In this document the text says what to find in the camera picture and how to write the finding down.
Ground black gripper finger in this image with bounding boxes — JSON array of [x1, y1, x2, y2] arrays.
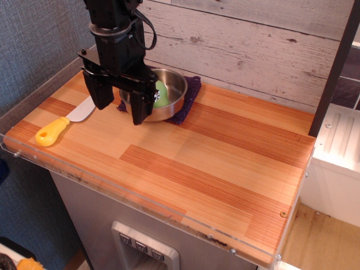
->
[[129, 91, 154, 125], [83, 70, 114, 110]]

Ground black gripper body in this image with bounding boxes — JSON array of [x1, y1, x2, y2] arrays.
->
[[79, 18, 158, 96]]

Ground yellow handled toy knife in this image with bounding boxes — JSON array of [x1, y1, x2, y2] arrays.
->
[[35, 96, 95, 147]]

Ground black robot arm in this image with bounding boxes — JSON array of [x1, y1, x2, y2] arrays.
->
[[79, 1, 158, 125]]

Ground green toy pear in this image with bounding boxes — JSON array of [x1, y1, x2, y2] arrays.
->
[[153, 80, 169, 109]]

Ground stainless steel pot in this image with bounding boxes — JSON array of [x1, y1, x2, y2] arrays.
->
[[119, 69, 188, 123]]

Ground purple knitted cloth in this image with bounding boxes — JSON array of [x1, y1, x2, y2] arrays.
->
[[116, 66, 203, 126]]

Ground grey toy fridge cabinet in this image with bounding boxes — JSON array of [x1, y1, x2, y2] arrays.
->
[[51, 173, 257, 269]]

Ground silver dispenser panel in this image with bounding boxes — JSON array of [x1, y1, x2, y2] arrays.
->
[[111, 220, 180, 269]]

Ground orange object bottom left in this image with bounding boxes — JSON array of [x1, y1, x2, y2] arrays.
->
[[16, 258, 44, 270]]

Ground clear acrylic edge guard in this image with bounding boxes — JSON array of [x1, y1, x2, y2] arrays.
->
[[4, 130, 314, 269]]

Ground white toy sink unit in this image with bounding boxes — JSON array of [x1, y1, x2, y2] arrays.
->
[[300, 104, 359, 226]]

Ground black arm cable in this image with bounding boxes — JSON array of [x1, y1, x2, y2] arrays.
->
[[132, 8, 158, 52]]

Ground dark right frame post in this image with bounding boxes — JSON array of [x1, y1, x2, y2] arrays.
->
[[308, 0, 359, 137]]

